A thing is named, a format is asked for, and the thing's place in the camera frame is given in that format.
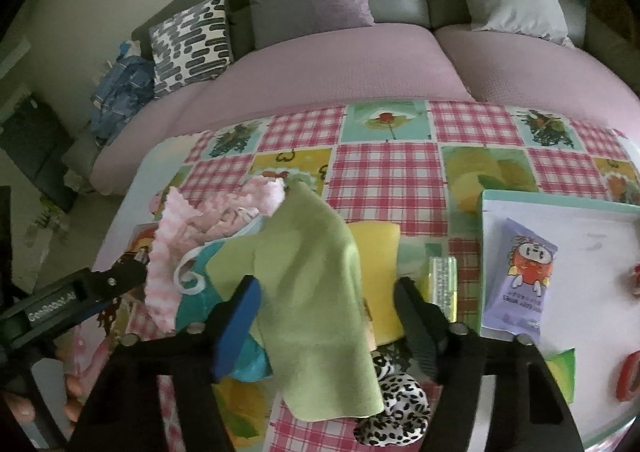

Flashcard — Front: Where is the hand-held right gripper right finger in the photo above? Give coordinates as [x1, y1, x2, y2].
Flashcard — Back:
[394, 277, 586, 452]

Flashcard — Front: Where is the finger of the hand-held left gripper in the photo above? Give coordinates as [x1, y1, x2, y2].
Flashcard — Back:
[87, 259, 148, 305]

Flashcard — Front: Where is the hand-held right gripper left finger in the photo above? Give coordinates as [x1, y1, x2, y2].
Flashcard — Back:
[67, 274, 263, 452]

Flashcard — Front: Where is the green tissue packet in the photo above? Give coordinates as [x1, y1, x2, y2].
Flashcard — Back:
[425, 256, 458, 323]
[545, 348, 577, 405]

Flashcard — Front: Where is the pink fluffy cloth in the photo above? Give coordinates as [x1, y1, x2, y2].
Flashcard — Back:
[145, 177, 287, 333]

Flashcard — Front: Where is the green microfiber cloth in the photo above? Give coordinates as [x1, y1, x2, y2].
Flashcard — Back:
[255, 180, 385, 422]

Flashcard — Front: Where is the purple snack packet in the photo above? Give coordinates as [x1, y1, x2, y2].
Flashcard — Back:
[481, 218, 558, 339]

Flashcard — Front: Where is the teal shallow box tray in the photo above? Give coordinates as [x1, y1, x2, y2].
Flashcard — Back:
[477, 189, 640, 448]

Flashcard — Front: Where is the red tape roll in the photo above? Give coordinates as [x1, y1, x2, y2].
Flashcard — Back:
[615, 351, 640, 404]

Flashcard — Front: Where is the person's left hand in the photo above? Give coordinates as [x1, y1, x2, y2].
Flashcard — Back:
[2, 372, 90, 425]

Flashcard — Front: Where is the teal printed pouch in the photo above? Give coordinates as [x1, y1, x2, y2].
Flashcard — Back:
[172, 239, 273, 383]

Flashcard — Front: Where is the leopard print scrunchie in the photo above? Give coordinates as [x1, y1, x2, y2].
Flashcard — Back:
[352, 349, 431, 447]

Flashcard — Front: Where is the yellow sponge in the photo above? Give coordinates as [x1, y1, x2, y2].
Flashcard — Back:
[345, 221, 408, 345]

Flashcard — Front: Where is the checked printed tablecloth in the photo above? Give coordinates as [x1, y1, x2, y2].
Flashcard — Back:
[92, 99, 640, 452]

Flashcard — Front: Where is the blue denim garment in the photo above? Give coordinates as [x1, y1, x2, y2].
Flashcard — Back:
[90, 43, 156, 148]

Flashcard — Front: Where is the white black patterned pillow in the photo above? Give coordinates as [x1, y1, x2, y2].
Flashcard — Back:
[149, 0, 235, 98]

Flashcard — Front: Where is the pink sofa cover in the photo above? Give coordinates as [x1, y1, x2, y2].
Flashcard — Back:
[90, 24, 640, 195]

